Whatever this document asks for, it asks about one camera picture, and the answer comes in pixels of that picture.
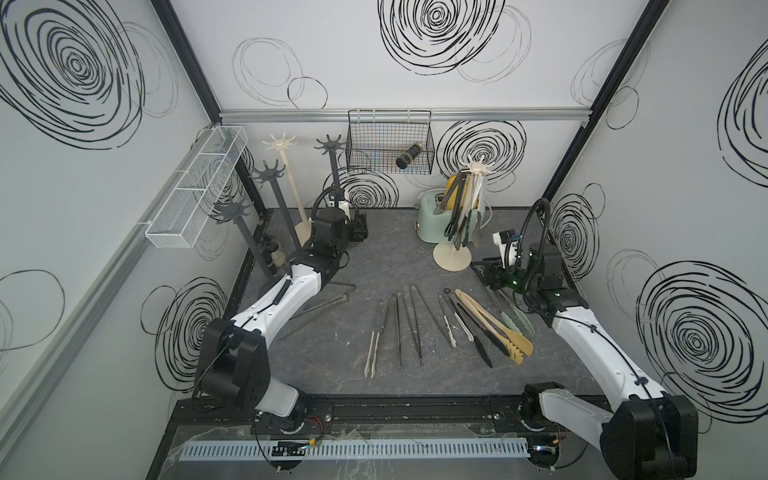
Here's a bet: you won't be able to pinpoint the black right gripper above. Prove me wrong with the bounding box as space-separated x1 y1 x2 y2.
469 255 537 297

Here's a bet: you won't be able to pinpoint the dark grey rack stand back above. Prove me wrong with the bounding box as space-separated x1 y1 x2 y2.
311 135 368 244

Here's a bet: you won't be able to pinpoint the dark grey rack stand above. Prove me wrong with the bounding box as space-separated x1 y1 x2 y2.
252 160 325 292
217 200 279 297
311 135 368 244

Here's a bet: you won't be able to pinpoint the black slotted spatula tongs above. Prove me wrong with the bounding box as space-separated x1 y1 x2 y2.
433 171 469 239

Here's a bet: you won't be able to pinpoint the white handled slotted steel tongs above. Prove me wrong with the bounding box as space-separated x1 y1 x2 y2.
467 173 485 247

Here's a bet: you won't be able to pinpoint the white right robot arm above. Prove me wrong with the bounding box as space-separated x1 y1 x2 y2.
470 244 699 479

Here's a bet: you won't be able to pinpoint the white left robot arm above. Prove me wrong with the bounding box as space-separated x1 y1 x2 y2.
193 207 369 419

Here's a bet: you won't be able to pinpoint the tall cream utensil rack stand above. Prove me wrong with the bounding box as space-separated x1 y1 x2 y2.
262 133 311 246

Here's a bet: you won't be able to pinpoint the green ringed steel tongs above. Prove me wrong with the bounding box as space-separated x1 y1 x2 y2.
490 289 535 337

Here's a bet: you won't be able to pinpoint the wooden bamboo tongs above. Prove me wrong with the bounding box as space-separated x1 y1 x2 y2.
454 289 534 365

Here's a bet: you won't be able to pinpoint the black nylon tongs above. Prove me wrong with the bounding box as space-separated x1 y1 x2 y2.
443 288 493 368

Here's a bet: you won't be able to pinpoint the small steel tongs white tip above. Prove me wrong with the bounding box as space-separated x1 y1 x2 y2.
438 294 474 348

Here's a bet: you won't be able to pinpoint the slim black tongs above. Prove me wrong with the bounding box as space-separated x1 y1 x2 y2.
396 285 451 369

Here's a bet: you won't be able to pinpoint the small glass jar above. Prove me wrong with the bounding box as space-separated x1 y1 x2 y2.
259 234 286 275

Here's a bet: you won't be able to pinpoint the dark grey rack stand middle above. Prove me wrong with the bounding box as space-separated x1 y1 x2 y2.
252 160 325 292

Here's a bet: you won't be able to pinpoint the black pepper grinder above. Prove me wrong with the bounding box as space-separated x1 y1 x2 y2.
395 143 423 170

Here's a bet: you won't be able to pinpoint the dark grey rack stand front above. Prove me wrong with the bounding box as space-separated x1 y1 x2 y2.
217 200 279 297

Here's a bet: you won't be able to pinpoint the yellow sponge toast slice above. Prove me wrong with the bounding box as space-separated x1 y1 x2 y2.
443 175 457 210

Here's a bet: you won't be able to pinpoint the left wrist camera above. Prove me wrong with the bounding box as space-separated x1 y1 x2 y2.
331 200 353 219

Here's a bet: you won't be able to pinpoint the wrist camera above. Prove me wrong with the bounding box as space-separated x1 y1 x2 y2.
331 200 353 219
492 229 520 270

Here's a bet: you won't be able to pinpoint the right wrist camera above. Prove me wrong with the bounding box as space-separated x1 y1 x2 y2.
492 229 520 270

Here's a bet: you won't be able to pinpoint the steel wire tongs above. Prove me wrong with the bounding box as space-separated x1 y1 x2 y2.
279 281 357 340

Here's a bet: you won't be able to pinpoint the black wire wall basket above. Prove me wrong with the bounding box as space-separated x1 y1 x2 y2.
345 109 436 175

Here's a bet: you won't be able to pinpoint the white wire wall basket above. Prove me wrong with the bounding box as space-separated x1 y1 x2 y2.
145 125 247 249

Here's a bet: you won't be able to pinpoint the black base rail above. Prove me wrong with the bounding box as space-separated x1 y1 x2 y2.
170 392 607 436

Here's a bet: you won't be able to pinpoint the grey cable duct strip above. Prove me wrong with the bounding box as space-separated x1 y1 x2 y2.
179 438 530 462

